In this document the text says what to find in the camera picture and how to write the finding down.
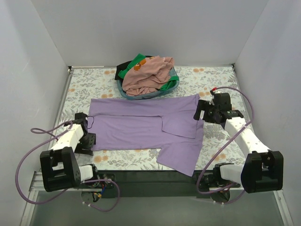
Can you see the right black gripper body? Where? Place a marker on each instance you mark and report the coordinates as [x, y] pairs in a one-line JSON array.
[[202, 110]]

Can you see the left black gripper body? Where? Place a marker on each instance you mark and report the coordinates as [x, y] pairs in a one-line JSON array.
[[89, 143]]

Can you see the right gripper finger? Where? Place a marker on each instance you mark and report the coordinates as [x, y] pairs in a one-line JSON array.
[[207, 115], [201, 106]]

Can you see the purple t shirt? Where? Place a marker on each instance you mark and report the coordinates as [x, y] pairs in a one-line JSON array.
[[164, 123]]

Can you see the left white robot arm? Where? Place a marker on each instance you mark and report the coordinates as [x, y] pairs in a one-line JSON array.
[[59, 166]]

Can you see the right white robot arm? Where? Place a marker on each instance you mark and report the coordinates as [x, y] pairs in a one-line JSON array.
[[263, 168]]

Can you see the floral table mat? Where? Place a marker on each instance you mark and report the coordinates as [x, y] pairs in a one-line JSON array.
[[86, 83]]

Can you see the pink t shirt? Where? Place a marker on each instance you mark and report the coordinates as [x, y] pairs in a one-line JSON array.
[[149, 75]]

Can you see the teal plastic basket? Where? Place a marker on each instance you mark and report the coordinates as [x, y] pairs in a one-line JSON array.
[[158, 93]]

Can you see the green t shirt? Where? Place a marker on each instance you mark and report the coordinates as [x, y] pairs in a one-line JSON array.
[[137, 59]]

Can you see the black t shirt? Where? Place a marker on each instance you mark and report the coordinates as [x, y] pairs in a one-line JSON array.
[[121, 70]]

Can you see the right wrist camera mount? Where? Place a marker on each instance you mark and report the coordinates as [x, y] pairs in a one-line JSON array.
[[216, 97]]

